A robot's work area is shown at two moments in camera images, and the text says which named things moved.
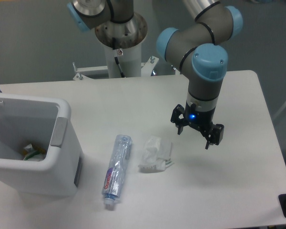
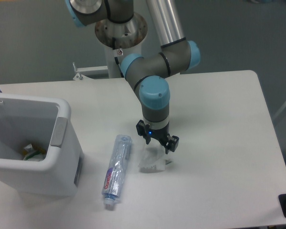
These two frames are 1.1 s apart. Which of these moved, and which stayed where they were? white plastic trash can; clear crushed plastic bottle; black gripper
Moved: black gripper
Stayed: clear crushed plastic bottle; white plastic trash can
